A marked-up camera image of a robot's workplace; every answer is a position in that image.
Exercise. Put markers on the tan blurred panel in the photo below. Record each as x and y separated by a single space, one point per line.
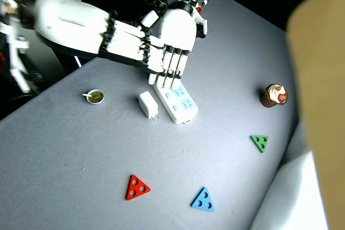
320 79

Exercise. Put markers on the small white spoon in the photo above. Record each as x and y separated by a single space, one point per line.
86 95

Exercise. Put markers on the white power adapter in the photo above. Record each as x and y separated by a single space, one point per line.
147 103

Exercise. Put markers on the white power strip blue sockets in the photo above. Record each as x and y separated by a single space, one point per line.
175 111

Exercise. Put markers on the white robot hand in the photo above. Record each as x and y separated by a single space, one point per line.
178 30
72 25

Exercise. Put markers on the green triangle block three holes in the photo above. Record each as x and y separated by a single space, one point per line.
262 146

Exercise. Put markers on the blue triangle block three holes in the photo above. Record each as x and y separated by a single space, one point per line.
208 206

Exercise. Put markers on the grey table cloth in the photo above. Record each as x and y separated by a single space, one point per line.
107 160

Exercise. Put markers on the toy chocolate cupcake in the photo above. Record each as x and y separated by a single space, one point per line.
272 96

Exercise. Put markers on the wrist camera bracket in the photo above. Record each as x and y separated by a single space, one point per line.
201 29

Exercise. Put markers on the black rounded cover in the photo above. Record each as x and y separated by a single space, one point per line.
126 1

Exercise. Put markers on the white backdrop sheet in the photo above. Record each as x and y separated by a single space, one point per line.
291 200

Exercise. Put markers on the red triangle block three holes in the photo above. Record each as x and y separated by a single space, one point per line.
129 187

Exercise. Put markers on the small white bowl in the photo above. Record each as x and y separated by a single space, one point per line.
95 101

